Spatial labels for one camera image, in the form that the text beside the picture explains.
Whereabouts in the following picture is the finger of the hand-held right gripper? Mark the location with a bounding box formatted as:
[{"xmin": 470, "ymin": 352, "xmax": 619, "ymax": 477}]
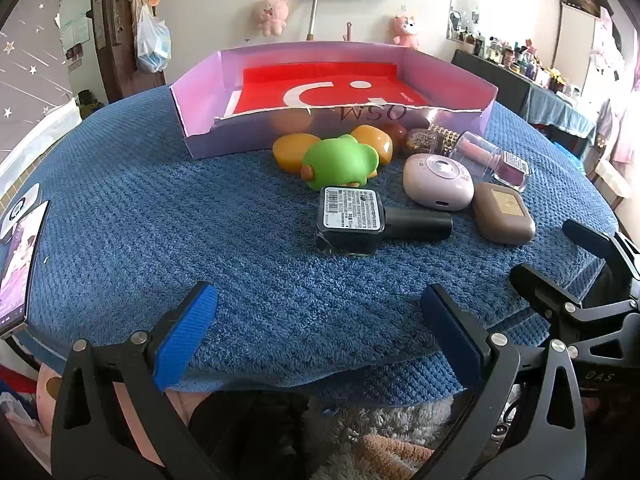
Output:
[
  {"xmin": 561, "ymin": 218, "xmax": 640, "ymax": 283},
  {"xmin": 509, "ymin": 263, "xmax": 640, "ymax": 361}
]

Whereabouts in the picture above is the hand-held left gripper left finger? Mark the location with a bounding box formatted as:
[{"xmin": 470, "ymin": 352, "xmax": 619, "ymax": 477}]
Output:
[{"xmin": 50, "ymin": 281, "xmax": 236, "ymax": 480}]

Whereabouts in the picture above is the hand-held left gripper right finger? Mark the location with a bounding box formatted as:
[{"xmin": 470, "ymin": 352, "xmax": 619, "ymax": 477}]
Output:
[{"xmin": 410, "ymin": 283, "xmax": 588, "ymax": 480}]

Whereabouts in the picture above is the brown rounded case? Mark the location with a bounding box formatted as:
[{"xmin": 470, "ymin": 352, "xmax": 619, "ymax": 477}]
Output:
[{"xmin": 472, "ymin": 182, "xmax": 537, "ymax": 246}]

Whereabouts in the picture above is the pink nail polish bottle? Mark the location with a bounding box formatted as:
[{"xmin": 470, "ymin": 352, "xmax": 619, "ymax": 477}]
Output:
[{"xmin": 457, "ymin": 139, "xmax": 531, "ymax": 192}]

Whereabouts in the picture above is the black nail polish bottle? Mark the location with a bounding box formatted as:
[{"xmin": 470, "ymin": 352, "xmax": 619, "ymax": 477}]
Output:
[{"xmin": 315, "ymin": 186, "xmax": 453, "ymax": 257}]

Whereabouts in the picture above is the pink round earbud case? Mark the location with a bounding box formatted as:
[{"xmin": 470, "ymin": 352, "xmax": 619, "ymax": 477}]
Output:
[{"xmin": 402, "ymin": 154, "xmax": 475, "ymax": 209}]

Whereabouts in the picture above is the gold studded cap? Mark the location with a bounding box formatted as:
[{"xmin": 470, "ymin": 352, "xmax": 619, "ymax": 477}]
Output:
[{"xmin": 429, "ymin": 124, "xmax": 461, "ymax": 153}]

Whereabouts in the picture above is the glitter bottle red ball cap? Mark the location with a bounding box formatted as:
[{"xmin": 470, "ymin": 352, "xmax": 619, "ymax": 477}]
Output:
[{"xmin": 387, "ymin": 123, "xmax": 441, "ymax": 157}]

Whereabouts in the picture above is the orange round plastic cap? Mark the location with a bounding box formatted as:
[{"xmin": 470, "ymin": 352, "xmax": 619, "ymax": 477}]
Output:
[
  {"xmin": 350, "ymin": 125, "xmax": 394, "ymax": 165},
  {"xmin": 272, "ymin": 133, "xmax": 321, "ymax": 175}
]

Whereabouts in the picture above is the green duck toy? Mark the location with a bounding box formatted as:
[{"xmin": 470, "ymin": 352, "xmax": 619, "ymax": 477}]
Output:
[{"xmin": 301, "ymin": 135, "xmax": 379, "ymax": 192}]

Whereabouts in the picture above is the purple cardboard box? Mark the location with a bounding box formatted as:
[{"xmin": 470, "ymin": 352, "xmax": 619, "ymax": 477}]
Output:
[{"xmin": 170, "ymin": 41, "xmax": 499, "ymax": 161}]

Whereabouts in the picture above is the white stool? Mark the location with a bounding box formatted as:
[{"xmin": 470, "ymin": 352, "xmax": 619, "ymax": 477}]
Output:
[{"xmin": 592, "ymin": 162, "xmax": 633, "ymax": 211}]

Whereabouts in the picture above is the pink curtain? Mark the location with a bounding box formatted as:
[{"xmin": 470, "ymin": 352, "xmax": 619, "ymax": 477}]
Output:
[{"xmin": 592, "ymin": 7, "xmax": 640, "ymax": 166}]

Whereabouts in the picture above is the white fluffy rug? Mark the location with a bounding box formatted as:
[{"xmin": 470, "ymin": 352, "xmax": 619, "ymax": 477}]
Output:
[{"xmin": 305, "ymin": 397, "xmax": 453, "ymax": 480}]

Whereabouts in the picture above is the blue textured towel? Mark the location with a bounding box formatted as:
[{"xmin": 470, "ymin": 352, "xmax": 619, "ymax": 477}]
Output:
[{"xmin": 20, "ymin": 82, "xmax": 621, "ymax": 406}]

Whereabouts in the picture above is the smartphone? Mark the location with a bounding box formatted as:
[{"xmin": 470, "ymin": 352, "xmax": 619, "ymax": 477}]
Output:
[{"xmin": 0, "ymin": 200, "xmax": 52, "ymax": 339}]

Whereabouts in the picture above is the table with blue cloth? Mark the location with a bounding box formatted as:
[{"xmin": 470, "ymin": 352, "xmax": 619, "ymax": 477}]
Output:
[{"xmin": 452, "ymin": 49, "xmax": 596, "ymax": 161}]

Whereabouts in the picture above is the row of cosmetic bottles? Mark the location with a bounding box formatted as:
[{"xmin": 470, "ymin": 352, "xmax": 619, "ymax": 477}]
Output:
[{"xmin": 450, "ymin": 7, "xmax": 583, "ymax": 101}]

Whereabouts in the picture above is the white wardrobe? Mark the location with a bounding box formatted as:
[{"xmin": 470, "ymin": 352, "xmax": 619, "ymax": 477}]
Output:
[{"xmin": 555, "ymin": 0, "xmax": 601, "ymax": 93}]

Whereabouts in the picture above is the pink cat plush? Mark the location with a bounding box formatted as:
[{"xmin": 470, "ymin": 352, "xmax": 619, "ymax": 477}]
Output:
[{"xmin": 391, "ymin": 14, "xmax": 421, "ymax": 51}]

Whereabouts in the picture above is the red paper sheet white print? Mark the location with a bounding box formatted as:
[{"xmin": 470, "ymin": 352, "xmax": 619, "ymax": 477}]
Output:
[{"xmin": 227, "ymin": 62, "xmax": 436, "ymax": 118}]

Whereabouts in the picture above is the brown wooden door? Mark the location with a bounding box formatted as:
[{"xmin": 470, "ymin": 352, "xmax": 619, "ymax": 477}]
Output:
[{"xmin": 90, "ymin": 0, "xmax": 168, "ymax": 106}]

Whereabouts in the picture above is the white plastic bag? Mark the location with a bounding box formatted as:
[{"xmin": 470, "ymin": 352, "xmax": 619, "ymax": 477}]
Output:
[{"xmin": 136, "ymin": 5, "xmax": 171, "ymax": 74}]

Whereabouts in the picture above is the pink pig plush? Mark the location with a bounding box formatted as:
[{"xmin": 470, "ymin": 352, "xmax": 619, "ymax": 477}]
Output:
[{"xmin": 250, "ymin": 0, "xmax": 291, "ymax": 37}]

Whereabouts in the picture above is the metal door handle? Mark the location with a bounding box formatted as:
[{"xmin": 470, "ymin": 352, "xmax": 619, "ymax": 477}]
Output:
[{"xmin": 112, "ymin": 0, "xmax": 132, "ymax": 51}]

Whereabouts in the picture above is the silver mop handle orange grip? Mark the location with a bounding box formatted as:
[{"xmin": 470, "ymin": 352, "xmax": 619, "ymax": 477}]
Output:
[{"xmin": 306, "ymin": 0, "xmax": 322, "ymax": 42}]

